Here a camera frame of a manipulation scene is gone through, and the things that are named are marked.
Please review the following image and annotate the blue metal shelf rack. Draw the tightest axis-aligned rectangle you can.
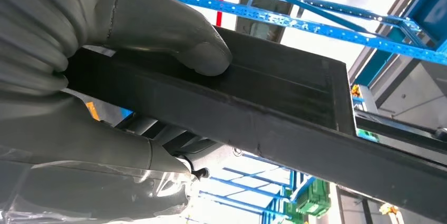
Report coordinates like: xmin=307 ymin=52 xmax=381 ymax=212
xmin=125 ymin=0 xmax=447 ymax=224

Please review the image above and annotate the green plastic crate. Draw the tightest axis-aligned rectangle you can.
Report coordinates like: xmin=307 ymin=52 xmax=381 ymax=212
xmin=283 ymin=179 xmax=332 ymax=224
xmin=356 ymin=129 xmax=380 ymax=143

